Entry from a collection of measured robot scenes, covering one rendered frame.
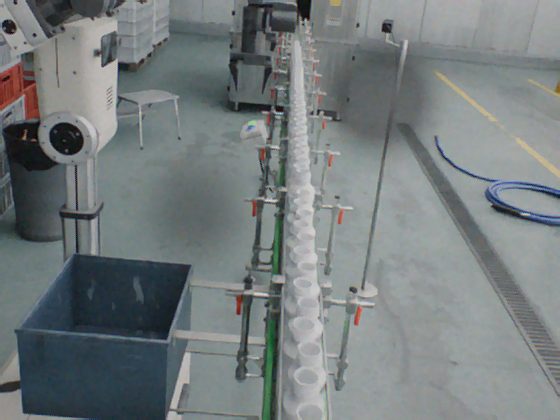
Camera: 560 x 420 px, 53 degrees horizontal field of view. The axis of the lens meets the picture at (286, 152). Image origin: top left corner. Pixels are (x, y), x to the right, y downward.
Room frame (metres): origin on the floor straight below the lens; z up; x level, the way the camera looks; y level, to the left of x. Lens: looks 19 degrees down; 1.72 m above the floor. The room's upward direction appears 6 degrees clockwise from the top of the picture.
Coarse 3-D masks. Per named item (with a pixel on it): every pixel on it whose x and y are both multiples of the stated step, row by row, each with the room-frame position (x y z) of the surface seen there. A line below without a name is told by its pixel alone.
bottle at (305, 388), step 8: (304, 368) 0.66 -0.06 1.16; (296, 376) 0.65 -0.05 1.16; (304, 376) 0.66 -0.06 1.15; (312, 376) 0.66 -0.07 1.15; (296, 384) 0.63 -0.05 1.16; (304, 384) 0.63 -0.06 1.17; (312, 384) 0.63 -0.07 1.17; (288, 392) 0.65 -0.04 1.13; (296, 392) 0.63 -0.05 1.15; (304, 392) 0.63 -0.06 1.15; (312, 392) 0.63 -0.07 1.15; (288, 400) 0.64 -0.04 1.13; (296, 400) 0.63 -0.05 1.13; (304, 400) 0.62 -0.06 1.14; (312, 400) 0.63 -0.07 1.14; (320, 400) 0.64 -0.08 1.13; (288, 408) 0.63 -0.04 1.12; (296, 408) 0.62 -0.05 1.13; (288, 416) 0.62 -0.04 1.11
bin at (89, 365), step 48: (48, 288) 1.10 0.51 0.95; (96, 288) 1.25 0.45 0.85; (144, 288) 1.26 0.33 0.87; (192, 288) 1.26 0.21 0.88; (240, 288) 1.20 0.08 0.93; (48, 336) 0.95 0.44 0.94; (96, 336) 0.95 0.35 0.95; (144, 336) 1.23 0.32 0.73; (192, 336) 1.00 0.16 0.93; (48, 384) 0.95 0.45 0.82; (96, 384) 0.95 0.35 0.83; (144, 384) 0.95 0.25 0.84
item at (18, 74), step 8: (16, 64) 3.55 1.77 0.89; (8, 72) 3.41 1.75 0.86; (16, 72) 3.55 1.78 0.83; (0, 80) 3.28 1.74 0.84; (8, 80) 3.40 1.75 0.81; (16, 80) 3.53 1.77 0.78; (0, 88) 3.27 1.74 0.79; (8, 88) 3.39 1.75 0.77; (16, 88) 3.52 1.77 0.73; (0, 96) 3.25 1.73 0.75; (8, 96) 3.39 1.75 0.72; (16, 96) 3.50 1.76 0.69; (0, 104) 3.25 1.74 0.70; (8, 104) 3.35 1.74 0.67
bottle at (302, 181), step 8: (304, 168) 1.37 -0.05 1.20; (296, 176) 1.35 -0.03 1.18; (304, 176) 1.33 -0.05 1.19; (296, 184) 1.34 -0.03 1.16; (304, 184) 1.33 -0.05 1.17; (288, 192) 1.35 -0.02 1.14; (296, 192) 1.32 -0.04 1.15; (312, 192) 1.34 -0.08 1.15; (288, 200) 1.34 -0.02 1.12; (312, 200) 1.34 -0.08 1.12; (288, 208) 1.34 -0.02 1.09
